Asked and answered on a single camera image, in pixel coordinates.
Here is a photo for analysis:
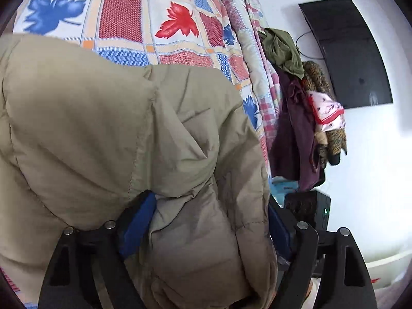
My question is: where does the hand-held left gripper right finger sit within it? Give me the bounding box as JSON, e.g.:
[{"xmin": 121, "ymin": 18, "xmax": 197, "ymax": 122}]
[{"xmin": 267, "ymin": 196, "xmax": 378, "ymax": 309}]

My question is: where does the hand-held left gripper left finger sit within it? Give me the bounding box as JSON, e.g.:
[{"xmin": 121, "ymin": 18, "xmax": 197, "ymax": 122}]
[{"xmin": 38, "ymin": 191, "xmax": 159, "ymax": 309}]

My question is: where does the khaki puffer jacket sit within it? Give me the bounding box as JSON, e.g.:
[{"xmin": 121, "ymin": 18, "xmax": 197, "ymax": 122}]
[{"xmin": 0, "ymin": 34, "xmax": 279, "ymax": 309}]

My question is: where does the light blue cloth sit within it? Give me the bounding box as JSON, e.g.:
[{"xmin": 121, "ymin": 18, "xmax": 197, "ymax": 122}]
[{"xmin": 272, "ymin": 180, "xmax": 300, "ymax": 208}]

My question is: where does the brown speckled fuzzy garment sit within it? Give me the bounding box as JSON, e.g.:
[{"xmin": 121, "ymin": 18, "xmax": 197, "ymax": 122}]
[{"xmin": 301, "ymin": 61, "xmax": 347, "ymax": 168}]

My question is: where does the dark purple garment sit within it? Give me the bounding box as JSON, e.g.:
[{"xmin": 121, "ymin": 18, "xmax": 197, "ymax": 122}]
[{"xmin": 269, "ymin": 66, "xmax": 326, "ymax": 192}]

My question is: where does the white plastic tub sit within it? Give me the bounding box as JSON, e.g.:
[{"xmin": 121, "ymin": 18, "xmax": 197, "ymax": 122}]
[{"xmin": 367, "ymin": 250, "xmax": 409, "ymax": 300}]

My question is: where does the pink red-trimmed cloth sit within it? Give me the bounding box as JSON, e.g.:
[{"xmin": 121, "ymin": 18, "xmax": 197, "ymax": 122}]
[{"xmin": 306, "ymin": 91, "xmax": 346, "ymax": 132}]

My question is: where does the olive green garment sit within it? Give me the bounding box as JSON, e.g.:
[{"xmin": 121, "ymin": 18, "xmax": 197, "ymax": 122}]
[{"xmin": 262, "ymin": 28, "xmax": 305, "ymax": 79}]

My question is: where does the pink checked quilt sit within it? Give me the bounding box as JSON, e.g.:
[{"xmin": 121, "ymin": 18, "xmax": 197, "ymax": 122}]
[{"xmin": 206, "ymin": 0, "xmax": 282, "ymax": 171}]

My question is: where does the patchwork leaf print bedsheet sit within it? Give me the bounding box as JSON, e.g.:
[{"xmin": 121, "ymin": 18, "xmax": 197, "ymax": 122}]
[{"xmin": 13, "ymin": 0, "xmax": 261, "ymax": 132}]

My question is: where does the black wall television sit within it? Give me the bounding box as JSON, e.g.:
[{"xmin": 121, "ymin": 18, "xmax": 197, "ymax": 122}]
[{"xmin": 298, "ymin": 0, "xmax": 394, "ymax": 109}]

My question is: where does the black cable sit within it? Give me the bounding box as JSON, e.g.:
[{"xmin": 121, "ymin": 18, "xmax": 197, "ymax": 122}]
[{"xmin": 295, "ymin": 30, "xmax": 324, "ymax": 60}]

